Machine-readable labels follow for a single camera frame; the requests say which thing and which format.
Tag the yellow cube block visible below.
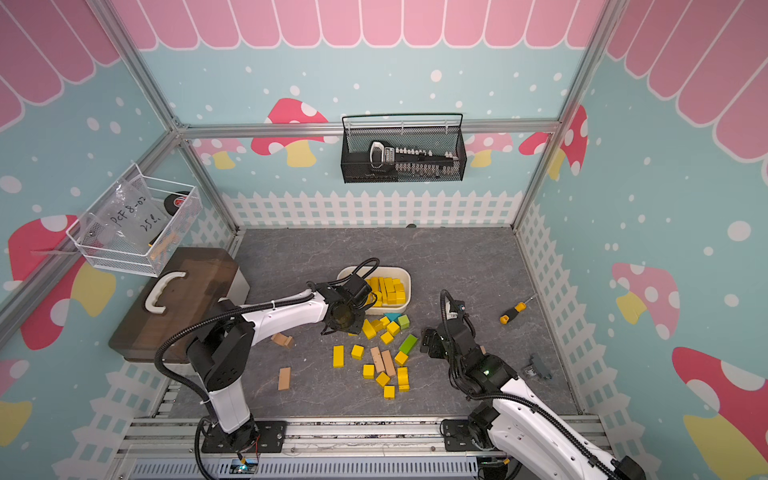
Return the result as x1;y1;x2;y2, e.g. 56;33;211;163
351;345;364;360

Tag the right natural wooden plank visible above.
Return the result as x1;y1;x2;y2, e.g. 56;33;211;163
381;350;397;377

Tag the large yellow front block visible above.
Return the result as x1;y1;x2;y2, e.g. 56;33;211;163
332;345;345;368

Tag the small grey metal clip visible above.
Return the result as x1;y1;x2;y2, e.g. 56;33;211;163
522;353;552;380

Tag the yellow arch block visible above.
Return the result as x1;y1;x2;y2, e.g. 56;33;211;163
397;367;410;392

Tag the black tape roll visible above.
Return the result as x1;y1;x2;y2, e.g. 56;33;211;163
163;191;189;216

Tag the white plastic tub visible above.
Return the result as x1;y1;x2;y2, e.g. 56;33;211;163
357;265;412;316

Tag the yellow cylinder block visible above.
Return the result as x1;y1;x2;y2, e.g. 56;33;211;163
366;277;381;302

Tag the small yellow cube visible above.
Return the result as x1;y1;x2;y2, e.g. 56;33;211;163
394;283;407;305

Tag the natural wooden plank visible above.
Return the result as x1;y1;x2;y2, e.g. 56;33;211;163
370;347;385;374
381;350;397;377

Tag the yellow upright rectangular block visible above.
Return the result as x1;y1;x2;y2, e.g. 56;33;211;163
362;320;377;340

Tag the flat wooden block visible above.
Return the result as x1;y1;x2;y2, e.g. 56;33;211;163
278;367;292;391

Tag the yellow black screwdriver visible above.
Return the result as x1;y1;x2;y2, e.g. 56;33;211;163
499;294;537;325

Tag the brown toolbox with white handle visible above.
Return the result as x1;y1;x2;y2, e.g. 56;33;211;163
108;247;250;363

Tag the clear wall-mounted bin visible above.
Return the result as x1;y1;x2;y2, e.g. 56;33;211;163
66;164;203;277

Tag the left natural wooden plank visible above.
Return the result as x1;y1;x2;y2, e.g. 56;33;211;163
370;347;385;374

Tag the black wire mesh basket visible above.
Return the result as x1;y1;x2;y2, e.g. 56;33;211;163
340;113;467;183

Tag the socket wrench set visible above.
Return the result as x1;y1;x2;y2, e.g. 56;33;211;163
367;141;462;181

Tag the wooden arch block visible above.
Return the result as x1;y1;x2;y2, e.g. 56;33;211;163
271;333;295;349

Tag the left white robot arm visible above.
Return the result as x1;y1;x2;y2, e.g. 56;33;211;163
153;257;380;479

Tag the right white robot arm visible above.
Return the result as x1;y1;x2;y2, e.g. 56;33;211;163
421;289;646;479

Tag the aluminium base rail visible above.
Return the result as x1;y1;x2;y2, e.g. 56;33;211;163
119;416;607;480

